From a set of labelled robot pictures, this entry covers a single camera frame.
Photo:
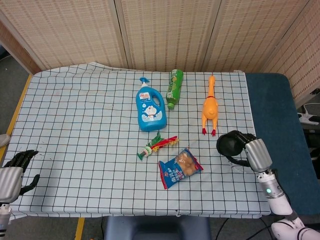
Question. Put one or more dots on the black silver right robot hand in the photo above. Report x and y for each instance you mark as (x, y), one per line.
(258, 155)

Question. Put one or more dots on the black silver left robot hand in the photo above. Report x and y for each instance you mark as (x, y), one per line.
(10, 180)

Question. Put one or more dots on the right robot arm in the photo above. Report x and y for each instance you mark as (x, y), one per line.
(280, 200)

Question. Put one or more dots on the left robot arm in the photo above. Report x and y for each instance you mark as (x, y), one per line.
(3, 217)

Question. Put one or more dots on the white rounded object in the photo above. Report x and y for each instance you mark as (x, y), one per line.
(3, 140)

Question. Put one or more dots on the white office chair base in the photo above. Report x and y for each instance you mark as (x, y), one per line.
(308, 116)

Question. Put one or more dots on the orange rubber chicken toy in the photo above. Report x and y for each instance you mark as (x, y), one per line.
(210, 107)

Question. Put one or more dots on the blue red snack bag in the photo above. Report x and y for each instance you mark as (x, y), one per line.
(178, 170)

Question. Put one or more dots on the white black checked tablecloth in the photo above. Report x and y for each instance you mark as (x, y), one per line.
(87, 137)

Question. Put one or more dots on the colourful feather shuttlecock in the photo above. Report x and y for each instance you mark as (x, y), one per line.
(160, 143)

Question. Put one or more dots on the green plastic drink bottle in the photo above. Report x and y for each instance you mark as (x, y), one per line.
(175, 87)

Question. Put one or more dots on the blue detergent bottle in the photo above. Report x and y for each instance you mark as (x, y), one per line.
(151, 112)

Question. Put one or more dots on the blue padded chair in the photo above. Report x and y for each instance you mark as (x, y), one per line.
(155, 228)

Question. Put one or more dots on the woven bamboo folding screen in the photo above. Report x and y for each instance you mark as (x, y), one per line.
(162, 30)

